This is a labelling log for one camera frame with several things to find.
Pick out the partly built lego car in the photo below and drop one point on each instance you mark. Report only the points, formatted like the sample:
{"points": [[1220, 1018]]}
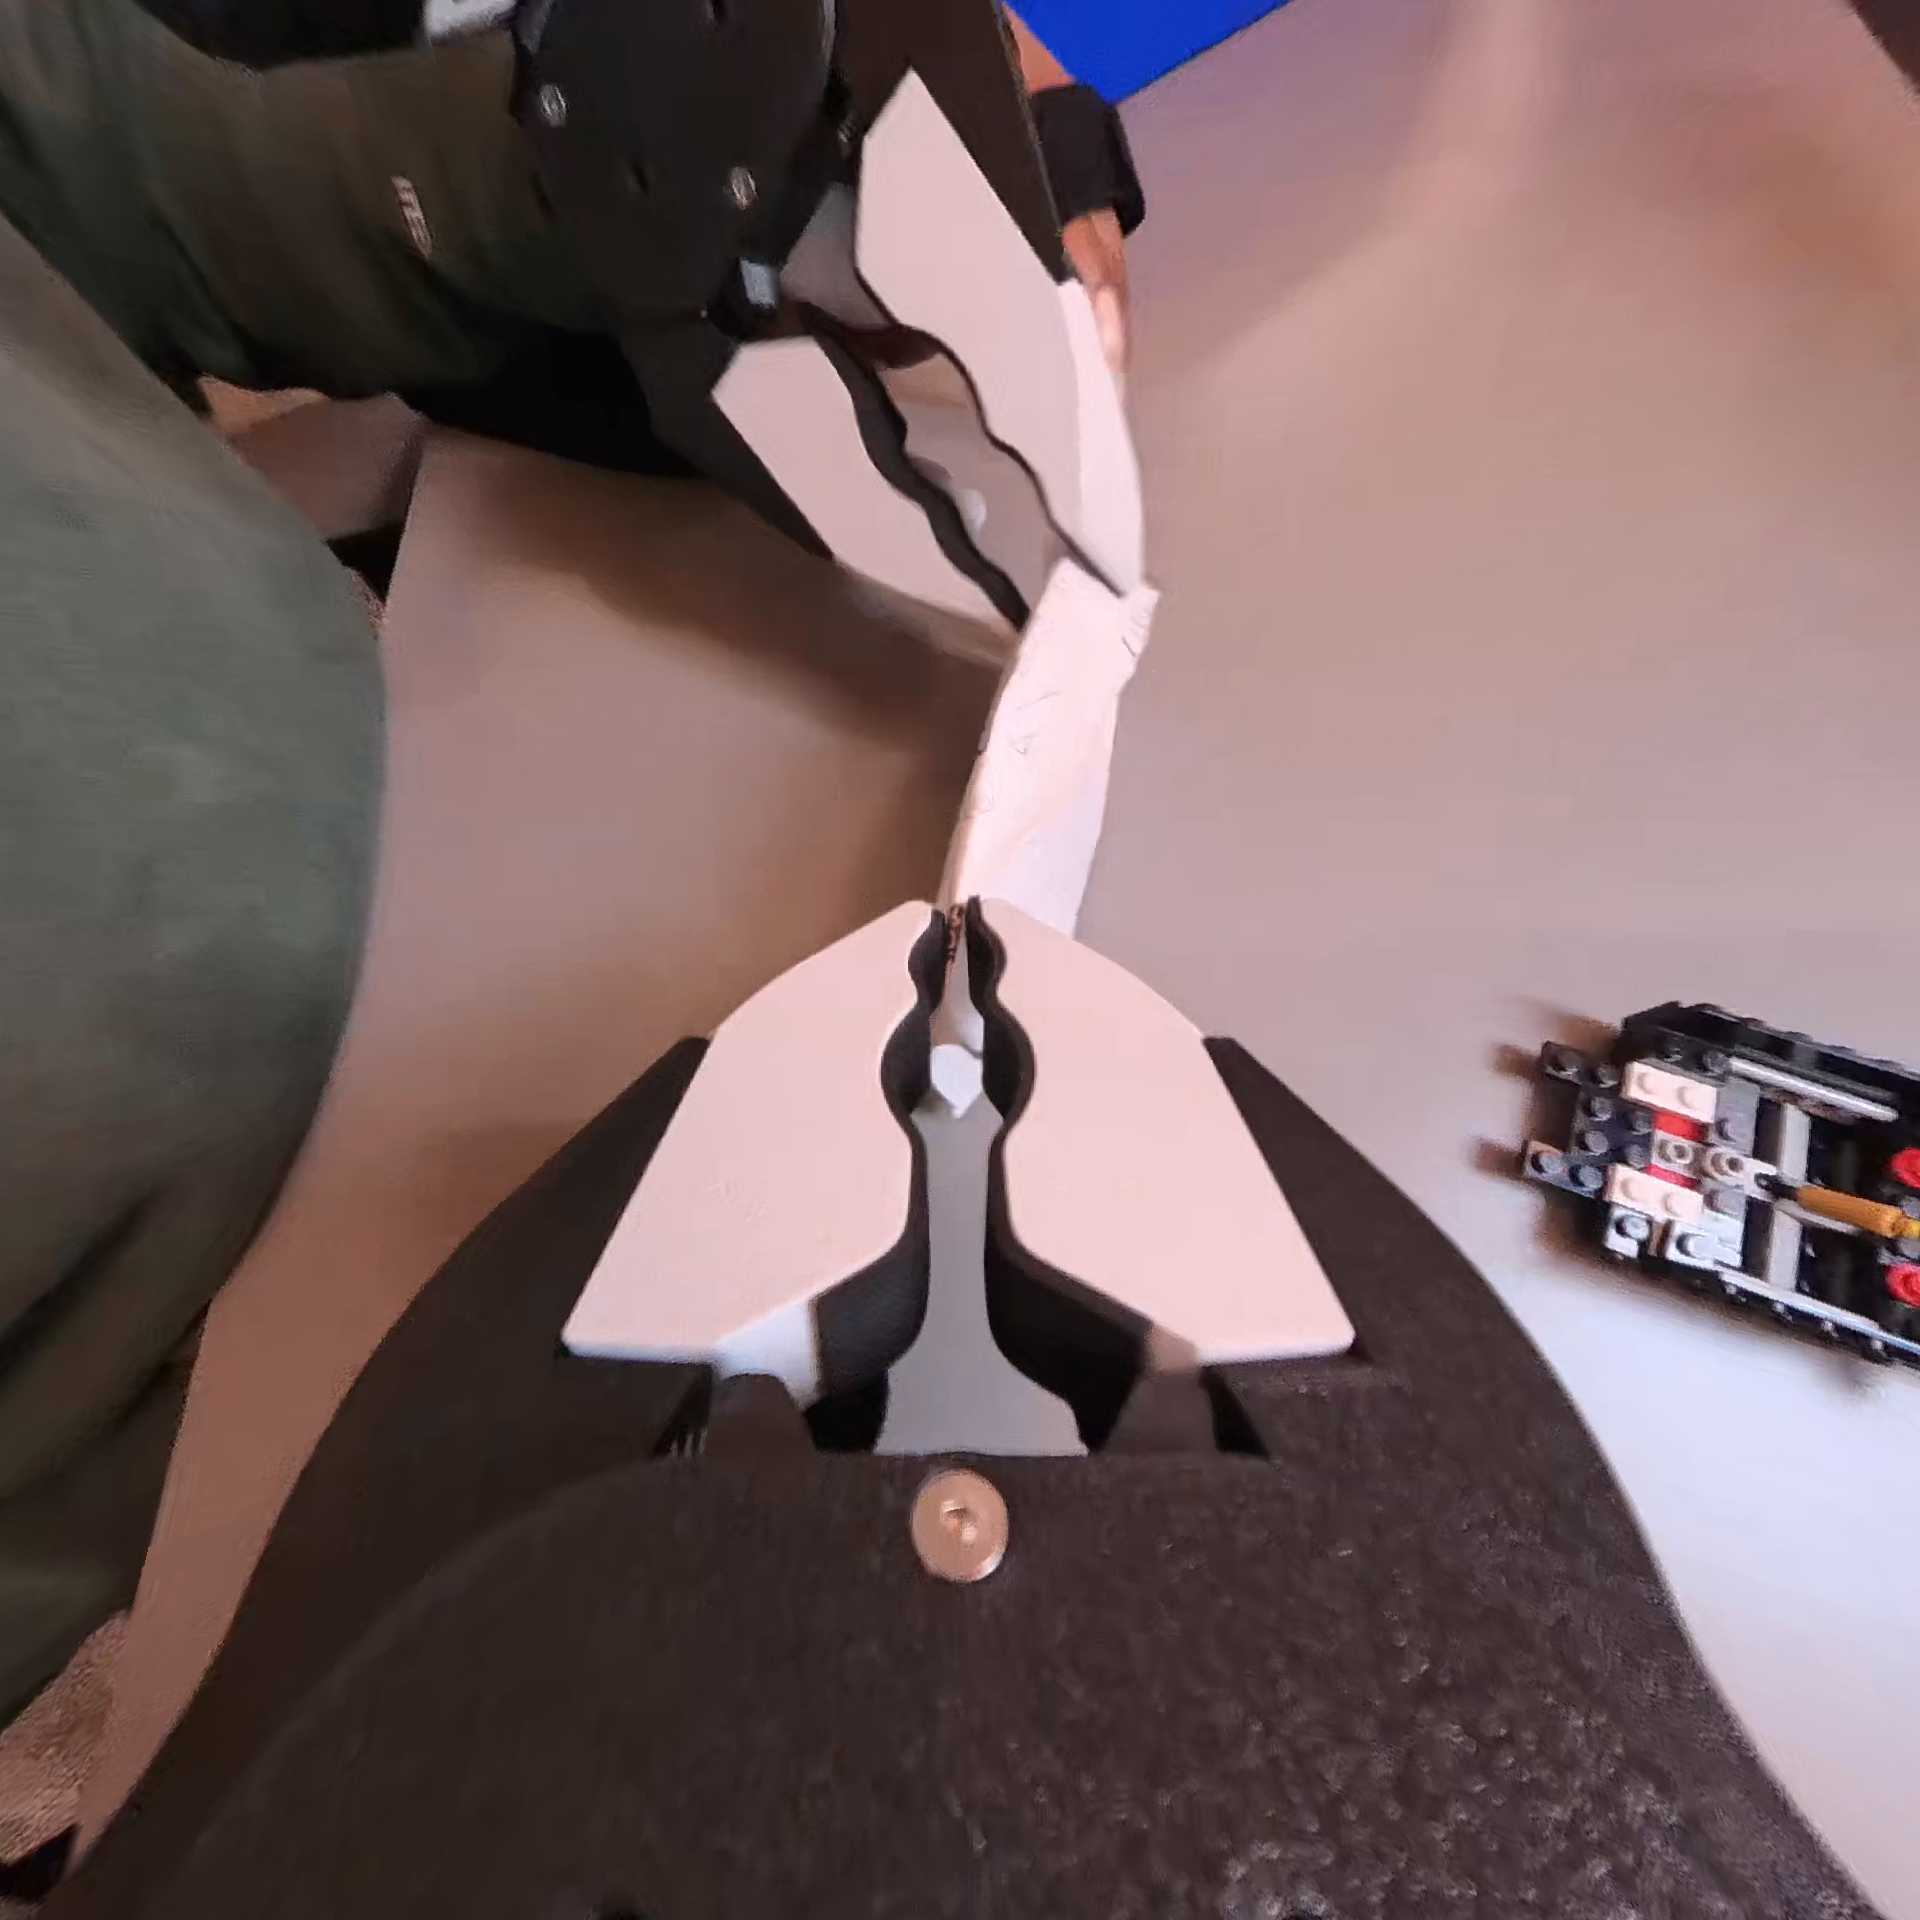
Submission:
{"points": [[1740, 1188]]}

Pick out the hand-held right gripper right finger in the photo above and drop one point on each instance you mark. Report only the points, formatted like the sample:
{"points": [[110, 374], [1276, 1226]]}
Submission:
{"points": [[1177, 1201]]}

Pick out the blue plastic bin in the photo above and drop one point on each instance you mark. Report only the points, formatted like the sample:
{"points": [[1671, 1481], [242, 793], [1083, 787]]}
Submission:
{"points": [[1155, 38]]}

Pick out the person's left hand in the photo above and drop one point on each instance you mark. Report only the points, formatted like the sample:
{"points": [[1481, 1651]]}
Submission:
{"points": [[1086, 211]]}

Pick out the single printed paper bag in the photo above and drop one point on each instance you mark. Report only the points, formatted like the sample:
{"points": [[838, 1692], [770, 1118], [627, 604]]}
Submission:
{"points": [[1052, 750]]}

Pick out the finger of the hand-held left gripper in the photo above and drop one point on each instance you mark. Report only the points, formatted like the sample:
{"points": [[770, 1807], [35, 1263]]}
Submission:
{"points": [[1007, 332], [841, 452]]}

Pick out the person's left forearm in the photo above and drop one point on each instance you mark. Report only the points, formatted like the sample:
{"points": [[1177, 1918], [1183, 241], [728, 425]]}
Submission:
{"points": [[271, 211]]}

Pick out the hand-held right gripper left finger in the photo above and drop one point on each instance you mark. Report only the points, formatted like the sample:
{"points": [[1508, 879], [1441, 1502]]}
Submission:
{"points": [[750, 1201]]}

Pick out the person's green sweatshirt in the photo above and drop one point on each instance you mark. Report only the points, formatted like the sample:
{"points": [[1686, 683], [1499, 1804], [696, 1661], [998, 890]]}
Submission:
{"points": [[152, 991]]}

